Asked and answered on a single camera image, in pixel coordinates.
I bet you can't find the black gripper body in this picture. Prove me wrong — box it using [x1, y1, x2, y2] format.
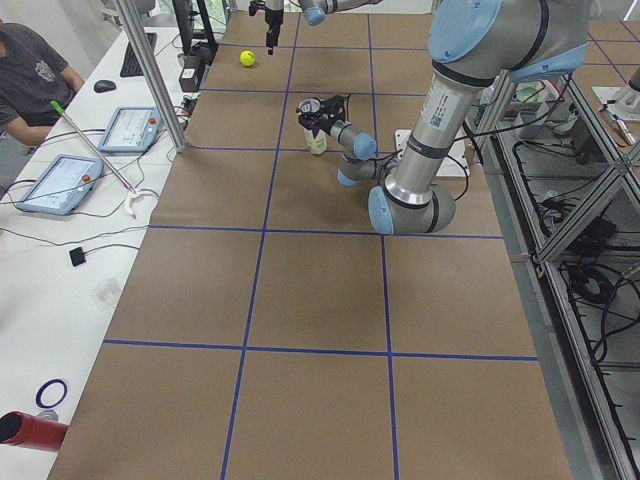
[264, 0, 283, 33]
[322, 108, 346, 134]

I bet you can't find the clear tennis ball can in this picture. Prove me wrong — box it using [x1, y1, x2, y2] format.
[296, 98, 327, 155]

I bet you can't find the yellow tennis ball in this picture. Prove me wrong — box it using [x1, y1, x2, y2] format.
[239, 50, 256, 68]

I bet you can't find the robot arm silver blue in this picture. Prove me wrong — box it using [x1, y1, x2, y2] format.
[298, 0, 591, 235]
[254, 0, 378, 55]

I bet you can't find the black computer monitor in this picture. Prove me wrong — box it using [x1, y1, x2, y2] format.
[172, 0, 218, 63]

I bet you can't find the black box with label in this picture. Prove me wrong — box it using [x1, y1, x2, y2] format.
[179, 43, 218, 93]

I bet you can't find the black keyboard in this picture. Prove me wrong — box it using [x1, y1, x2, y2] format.
[119, 32, 157, 78]

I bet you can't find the far blue teach pendant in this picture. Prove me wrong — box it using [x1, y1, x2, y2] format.
[98, 106, 162, 154]

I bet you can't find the blue teach pendant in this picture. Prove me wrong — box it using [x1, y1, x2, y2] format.
[98, 106, 162, 154]
[16, 154, 104, 216]

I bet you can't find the black computer mouse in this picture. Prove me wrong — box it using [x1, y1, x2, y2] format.
[93, 79, 117, 93]

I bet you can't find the reacher grabber stick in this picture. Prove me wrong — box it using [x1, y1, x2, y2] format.
[50, 100, 143, 219]

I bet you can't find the seated person grey shirt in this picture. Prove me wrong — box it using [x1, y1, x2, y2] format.
[1, 22, 85, 147]

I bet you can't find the near blue teach pendant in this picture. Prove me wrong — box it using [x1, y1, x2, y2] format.
[16, 154, 104, 216]

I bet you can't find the small black square device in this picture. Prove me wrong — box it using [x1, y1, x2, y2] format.
[69, 247, 86, 267]

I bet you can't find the red cylinder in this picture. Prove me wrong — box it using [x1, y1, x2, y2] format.
[1, 411, 68, 452]

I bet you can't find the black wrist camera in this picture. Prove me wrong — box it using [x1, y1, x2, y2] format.
[248, 0, 265, 16]

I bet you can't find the aluminium frame post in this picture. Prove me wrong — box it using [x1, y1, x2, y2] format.
[114, 0, 186, 153]

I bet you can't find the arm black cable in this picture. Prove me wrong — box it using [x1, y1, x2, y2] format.
[344, 92, 511, 204]

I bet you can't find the blue tape ring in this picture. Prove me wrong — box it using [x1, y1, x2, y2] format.
[36, 378, 69, 410]

